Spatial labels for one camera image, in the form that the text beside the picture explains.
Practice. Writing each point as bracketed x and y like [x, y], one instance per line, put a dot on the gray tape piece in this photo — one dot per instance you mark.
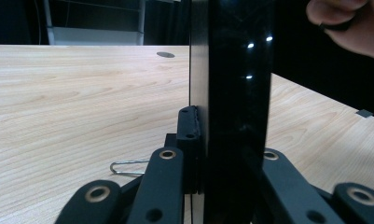
[365, 113]

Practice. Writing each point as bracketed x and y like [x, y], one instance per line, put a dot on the white metal stand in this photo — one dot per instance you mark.
[94, 35]

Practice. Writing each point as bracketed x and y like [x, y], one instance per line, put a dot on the black round mirror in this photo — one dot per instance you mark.
[237, 109]

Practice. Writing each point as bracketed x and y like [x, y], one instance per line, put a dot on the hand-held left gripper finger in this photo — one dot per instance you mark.
[192, 161]

